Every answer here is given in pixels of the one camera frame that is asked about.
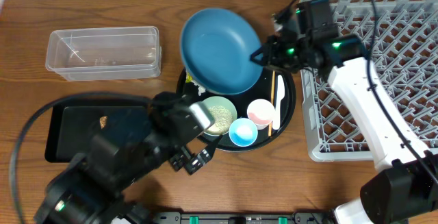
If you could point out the brown shiitake mushroom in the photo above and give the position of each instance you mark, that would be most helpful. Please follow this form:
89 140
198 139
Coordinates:
103 121

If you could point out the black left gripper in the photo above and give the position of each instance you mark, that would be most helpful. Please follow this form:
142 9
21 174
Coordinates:
187 149

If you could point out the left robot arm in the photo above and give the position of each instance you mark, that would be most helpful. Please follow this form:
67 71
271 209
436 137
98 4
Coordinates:
133 142

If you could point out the pale green bowl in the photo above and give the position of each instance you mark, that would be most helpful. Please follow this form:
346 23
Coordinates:
223 112

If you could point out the pink plastic cup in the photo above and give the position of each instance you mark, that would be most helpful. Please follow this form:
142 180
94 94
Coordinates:
261 112

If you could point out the black rectangular tray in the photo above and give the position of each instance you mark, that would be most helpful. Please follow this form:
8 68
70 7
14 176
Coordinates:
74 122

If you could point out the yellow wrapper scrap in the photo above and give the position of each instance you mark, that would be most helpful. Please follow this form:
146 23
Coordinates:
188 78

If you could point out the clear plastic bin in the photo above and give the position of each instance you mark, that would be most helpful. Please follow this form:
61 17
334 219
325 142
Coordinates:
106 53

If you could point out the crumpled white tissue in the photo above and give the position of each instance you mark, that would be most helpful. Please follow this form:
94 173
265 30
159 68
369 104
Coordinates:
201 90

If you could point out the light blue plastic cup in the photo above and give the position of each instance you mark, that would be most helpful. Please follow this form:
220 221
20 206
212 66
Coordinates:
243 132

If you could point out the round black tray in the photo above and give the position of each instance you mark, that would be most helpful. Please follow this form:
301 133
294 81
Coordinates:
261 90

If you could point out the dark blue bowl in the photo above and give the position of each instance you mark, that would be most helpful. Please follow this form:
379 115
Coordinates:
215 47

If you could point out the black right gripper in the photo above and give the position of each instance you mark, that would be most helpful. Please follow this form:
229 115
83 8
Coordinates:
270 52

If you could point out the white plastic knife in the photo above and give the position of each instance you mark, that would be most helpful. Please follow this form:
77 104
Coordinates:
280 94

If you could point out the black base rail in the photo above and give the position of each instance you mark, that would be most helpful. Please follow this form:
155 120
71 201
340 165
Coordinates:
239 218

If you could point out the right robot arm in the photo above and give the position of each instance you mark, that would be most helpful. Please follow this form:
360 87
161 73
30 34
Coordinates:
405 184

